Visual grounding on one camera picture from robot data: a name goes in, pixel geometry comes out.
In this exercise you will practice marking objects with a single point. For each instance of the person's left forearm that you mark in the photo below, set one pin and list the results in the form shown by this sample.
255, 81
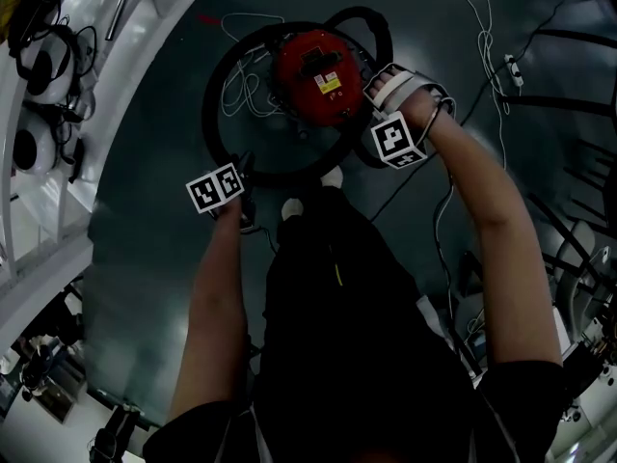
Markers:
212, 307

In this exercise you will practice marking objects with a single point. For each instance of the grey metal wand tube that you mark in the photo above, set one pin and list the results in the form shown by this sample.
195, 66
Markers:
123, 3

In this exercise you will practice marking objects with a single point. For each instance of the person's right hand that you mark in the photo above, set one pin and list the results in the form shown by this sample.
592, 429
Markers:
421, 109

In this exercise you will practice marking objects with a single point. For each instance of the person's right forearm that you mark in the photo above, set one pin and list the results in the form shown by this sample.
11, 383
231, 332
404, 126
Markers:
501, 239

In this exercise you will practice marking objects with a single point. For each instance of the white curved counter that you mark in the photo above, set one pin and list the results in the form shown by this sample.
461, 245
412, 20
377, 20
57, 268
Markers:
120, 114

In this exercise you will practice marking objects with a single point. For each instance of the white round device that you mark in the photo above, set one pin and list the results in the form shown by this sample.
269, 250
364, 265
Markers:
34, 148
45, 68

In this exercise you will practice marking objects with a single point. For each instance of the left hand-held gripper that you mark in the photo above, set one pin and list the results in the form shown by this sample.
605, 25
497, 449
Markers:
214, 188

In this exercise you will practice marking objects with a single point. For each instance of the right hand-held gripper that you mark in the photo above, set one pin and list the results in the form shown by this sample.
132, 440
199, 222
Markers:
397, 138

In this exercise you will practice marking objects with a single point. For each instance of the red-topped vacuum cleaner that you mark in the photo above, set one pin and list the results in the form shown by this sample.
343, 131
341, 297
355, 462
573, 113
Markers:
318, 65

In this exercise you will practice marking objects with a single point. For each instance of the person's black clothing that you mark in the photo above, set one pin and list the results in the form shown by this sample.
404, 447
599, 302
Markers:
347, 331

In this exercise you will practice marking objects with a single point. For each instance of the person's white left shoe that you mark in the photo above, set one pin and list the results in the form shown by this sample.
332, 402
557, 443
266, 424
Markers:
293, 209

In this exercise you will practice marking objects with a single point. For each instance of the white power strip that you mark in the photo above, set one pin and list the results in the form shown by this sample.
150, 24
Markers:
514, 69

